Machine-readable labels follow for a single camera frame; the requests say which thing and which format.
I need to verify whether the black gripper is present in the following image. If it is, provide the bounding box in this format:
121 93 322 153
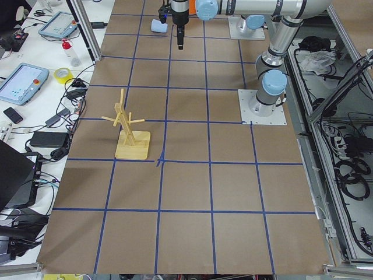
158 1 170 23
170 0 189 50

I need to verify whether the light blue cup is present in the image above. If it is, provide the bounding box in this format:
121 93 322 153
151 19 168 33

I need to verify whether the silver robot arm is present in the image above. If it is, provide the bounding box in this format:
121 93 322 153
195 1 332 117

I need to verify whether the wooden cup rack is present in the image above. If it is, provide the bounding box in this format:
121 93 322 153
101 89 151 160

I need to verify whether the far teach pendant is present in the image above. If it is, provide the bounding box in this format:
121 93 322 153
38 12 78 39

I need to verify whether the teach pendant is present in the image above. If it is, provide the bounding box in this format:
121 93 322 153
38 12 78 39
1 63 50 105

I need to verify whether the red cap squeeze bottle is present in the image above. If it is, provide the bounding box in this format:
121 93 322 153
62 39 81 67

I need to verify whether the yellow tape roll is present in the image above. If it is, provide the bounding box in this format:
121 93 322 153
53 68 74 84

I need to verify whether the white crumpled cloth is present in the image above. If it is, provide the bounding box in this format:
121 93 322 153
300 51 336 75

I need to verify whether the near teach pendant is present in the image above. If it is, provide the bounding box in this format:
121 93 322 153
1 63 50 105

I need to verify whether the black power brick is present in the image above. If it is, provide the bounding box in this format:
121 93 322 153
30 131 68 148

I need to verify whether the black smartphone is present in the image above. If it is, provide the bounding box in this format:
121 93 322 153
3 107 23 124

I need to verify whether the black laptop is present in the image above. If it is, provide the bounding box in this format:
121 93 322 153
1 141 42 210

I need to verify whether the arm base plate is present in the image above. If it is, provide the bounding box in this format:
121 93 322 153
228 15 265 40
238 89 287 125

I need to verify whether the aluminium frame post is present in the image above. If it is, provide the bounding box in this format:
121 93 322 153
66 0 101 63

